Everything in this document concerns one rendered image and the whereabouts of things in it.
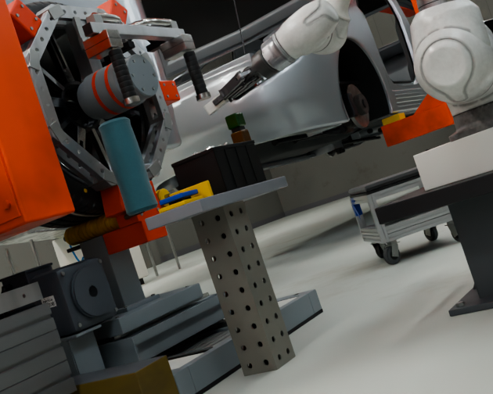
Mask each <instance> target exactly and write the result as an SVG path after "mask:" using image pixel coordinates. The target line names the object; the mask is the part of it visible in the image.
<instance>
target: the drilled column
mask: <svg viewBox="0 0 493 394"><path fill-rule="evenodd" d="M191 218H192V221H193V225H194V228H195V230H196V234H197V237H198V239H199V242H200V246H201V249H202V251H203V255H204V258H205V260H206V263H207V267H208V270H209V272H210V275H211V279H212V281H213V283H214V287H215V290H216V293H217V295H218V299H219V302H220V304H221V308H222V311H223V314H224V316H225V320H226V323H227V325H228V328H229V332H230V335H231V337H232V341H233V344H234V346H235V349H236V353H237V356H238V358H239V362H240V365H241V368H242V370H243V374H244V376H248V375H252V374H260V373H265V372H269V371H276V370H278V369H279V368H281V367H282V366H283V365H285V364H286V363H288V362H289V361H290V360H292V359H293V358H294V357H295V353H294V351H293V347H292V344H291V341H290V337H289V335H288V332H287V330H286V326H285V323H284V320H283V318H282V314H281V311H280V309H279V304H278V302H277V299H276V297H275V293H274V290H273V288H272V284H271V282H270V279H269V276H268V272H267V270H266V267H265V265H264V261H263V258H262V255H261V251H260V249H259V246H258V243H257V239H256V237H255V234H254V230H253V228H252V225H251V222H250V219H249V217H248V214H247V210H246V207H245V205H244V202H243V200H242V201H239V202H234V203H232V204H229V205H226V206H222V207H219V208H217V209H214V210H211V211H208V212H206V213H201V214H199V215H197V216H194V217H191ZM200 222H201V224H202V226H201V225H200ZM245 228H246V229H245ZM206 240H207V242H206ZM212 257H213V259H214V261H213V260H212ZM218 275H219V278H218ZM224 293H225V295H224ZM268 297H269V298H268ZM230 310H231V313H230ZM236 328H237V330H236ZM280 332H281V334H280ZM242 346H243V348H242ZM248 364H249V366H248Z"/></svg>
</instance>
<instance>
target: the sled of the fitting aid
mask: <svg viewBox="0 0 493 394"><path fill-rule="evenodd" d="M223 318H225V316H224V314H223V311H222V308H221V304H220V302H219V299H218V295H217V293H215V294H212V295H209V293H208V292H206V293H204V294H203V296H202V297H200V298H198V299H196V300H194V301H192V302H190V303H187V304H185V305H184V306H181V307H179V308H178V309H176V310H172V311H171V312H169V313H166V314H165V315H163V316H161V317H158V318H157V319H154V320H152V321H150V322H148V323H146V324H144V325H142V326H140V327H138V328H135V329H133V330H131V331H129V332H127V333H125V334H123V335H118V336H114V337H111V338H106V339H103V340H99V341H96V342H97V345H98V347H99V351H100V354H101V357H102V359H103V363H104V366H105V368H106V369H107V368H110V367H116V366H120V365H124V364H129V363H134V362H137V361H140V360H147V359H150V358H154V357H156V356H157V354H159V353H162V352H163V351H165V350H166V349H169V348H171V347H172V346H174V345H176V344H178V343H180V342H181V341H183V340H185V339H187V338H189V337H190V336H192V335H195V334H196V333H197V332H199V331H202V330H203V329H205V328H207V327H210V326H213V325H215V324H216V323H218V322H220V321H222V320H223Z"/></svg>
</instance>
